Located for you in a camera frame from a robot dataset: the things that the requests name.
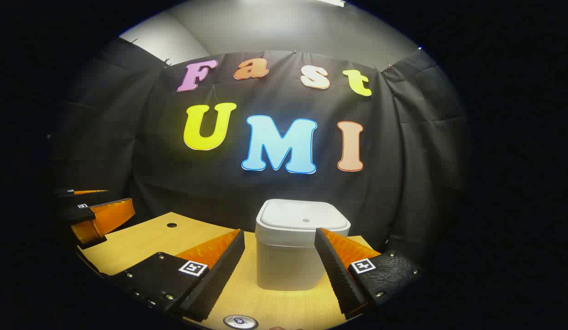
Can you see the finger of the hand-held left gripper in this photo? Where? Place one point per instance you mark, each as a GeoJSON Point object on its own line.
{"type": "Point", "coordinates": [105, 219]}
{"type": "Point", "coordinates": [89, 191]}

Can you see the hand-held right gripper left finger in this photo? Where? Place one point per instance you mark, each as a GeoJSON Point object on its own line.
{"type": "Point", "coordinates": [219, 279]}

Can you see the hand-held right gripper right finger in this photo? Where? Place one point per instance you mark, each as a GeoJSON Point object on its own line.
{"type": "Point", "coordinates": [339, 279]}

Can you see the silver pop can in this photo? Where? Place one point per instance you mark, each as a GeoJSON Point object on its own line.
{"type": "Point", "coordinates": [240, 321]}

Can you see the grey desktop garbage bin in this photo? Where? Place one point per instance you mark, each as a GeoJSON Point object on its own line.
{"type": "Point", "coordinates": [284, 256]}

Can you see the wooden desktop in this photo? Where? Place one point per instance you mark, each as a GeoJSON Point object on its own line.
{"type": "Point", "coordinates": [141, 247]}

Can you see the black backdrop cloth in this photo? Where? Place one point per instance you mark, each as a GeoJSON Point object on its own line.
{"type": "Point", "coordinates": [173, 174]}

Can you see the long ceiling light panel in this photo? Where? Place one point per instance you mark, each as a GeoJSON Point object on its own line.
{"type": "Point", "coordinates": [332, 2]}

